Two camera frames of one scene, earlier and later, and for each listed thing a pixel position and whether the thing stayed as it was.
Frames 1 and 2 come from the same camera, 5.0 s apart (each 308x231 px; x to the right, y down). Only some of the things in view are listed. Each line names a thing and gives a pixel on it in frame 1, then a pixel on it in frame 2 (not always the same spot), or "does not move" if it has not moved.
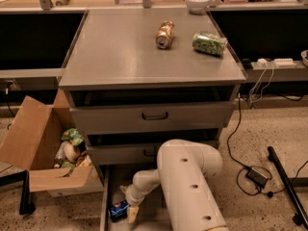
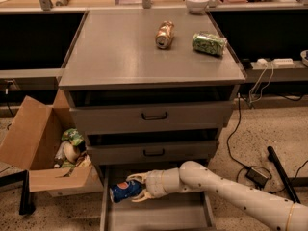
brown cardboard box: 29,140 does not move
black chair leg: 25,198 does not move
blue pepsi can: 118,212 to 125,190
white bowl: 196,1 does not move
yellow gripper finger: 132,212 to 145,196
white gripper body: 132,198 to 154,182
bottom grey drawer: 150,215 does not move
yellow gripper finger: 123,189 to 141,177
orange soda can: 166,35 does not move
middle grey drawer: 123,153 does not move
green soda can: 210,43 does not move
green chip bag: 74,136 does not move
